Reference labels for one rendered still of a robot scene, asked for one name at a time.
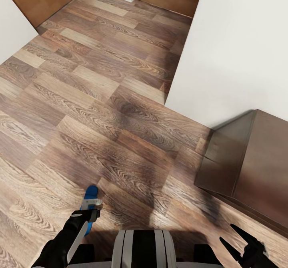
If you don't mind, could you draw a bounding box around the robot trunk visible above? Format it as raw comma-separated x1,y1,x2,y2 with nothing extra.
111,230,177,268

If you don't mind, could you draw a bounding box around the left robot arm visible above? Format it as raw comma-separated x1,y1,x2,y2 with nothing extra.
31,198,102,268

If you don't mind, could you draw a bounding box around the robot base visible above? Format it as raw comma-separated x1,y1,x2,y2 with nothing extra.
66,244,225,268

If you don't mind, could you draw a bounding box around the sandal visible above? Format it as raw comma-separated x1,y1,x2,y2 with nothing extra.
84,186,98,236

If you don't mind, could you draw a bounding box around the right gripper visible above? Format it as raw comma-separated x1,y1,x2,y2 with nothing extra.
220,224,278,268

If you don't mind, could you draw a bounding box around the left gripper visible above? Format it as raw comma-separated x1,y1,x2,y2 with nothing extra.
72,209,100,223

